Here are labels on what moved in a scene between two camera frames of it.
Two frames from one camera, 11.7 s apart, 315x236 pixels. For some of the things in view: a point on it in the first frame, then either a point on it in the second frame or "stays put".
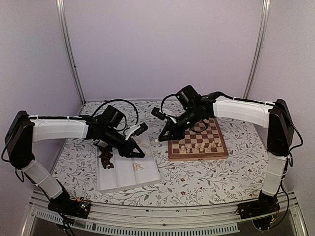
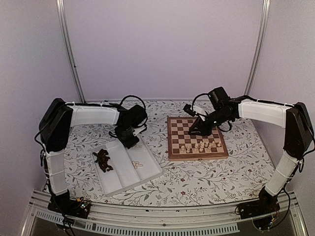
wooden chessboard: x=203 y=141 stays put
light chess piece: x=182 y=150 stays put
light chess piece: x=196 y=150 stays put
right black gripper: x=175 y=133 -> x=204 y=130
